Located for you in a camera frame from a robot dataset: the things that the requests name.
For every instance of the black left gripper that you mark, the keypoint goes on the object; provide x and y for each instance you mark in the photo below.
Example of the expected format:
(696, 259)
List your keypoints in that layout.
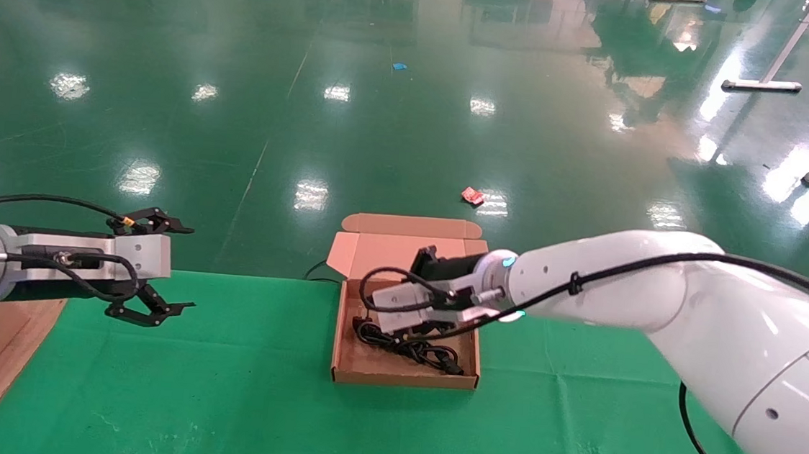
(67, 290)

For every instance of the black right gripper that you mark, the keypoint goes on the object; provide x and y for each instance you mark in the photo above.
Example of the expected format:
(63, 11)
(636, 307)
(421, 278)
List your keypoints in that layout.
(459, 269)

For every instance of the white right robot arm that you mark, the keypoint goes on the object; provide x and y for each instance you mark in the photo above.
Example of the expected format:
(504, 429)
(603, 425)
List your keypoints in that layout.
(728, 339)

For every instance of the flat open cardboard box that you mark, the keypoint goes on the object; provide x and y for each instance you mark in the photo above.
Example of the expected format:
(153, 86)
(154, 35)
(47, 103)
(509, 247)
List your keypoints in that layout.
(373, 253)

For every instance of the red crumpled packet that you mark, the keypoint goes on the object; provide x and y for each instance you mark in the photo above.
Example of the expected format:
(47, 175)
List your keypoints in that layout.
(473, 195)

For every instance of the green table cloth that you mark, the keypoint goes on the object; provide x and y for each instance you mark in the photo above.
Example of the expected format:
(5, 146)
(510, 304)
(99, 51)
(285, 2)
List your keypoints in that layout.
(217, 400)

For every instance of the blue paper scrap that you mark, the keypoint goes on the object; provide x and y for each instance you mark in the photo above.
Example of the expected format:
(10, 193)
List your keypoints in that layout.
(398, 66)

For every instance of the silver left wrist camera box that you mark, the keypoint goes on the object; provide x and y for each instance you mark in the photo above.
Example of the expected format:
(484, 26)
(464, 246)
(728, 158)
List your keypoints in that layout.
(146, 257)

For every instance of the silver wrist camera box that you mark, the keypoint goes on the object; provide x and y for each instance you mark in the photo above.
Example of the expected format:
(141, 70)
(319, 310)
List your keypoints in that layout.
(406, 303)
(146, 257)

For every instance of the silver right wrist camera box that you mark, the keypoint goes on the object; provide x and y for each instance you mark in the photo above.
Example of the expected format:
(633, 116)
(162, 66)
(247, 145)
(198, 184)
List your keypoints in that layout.
(406, 303)

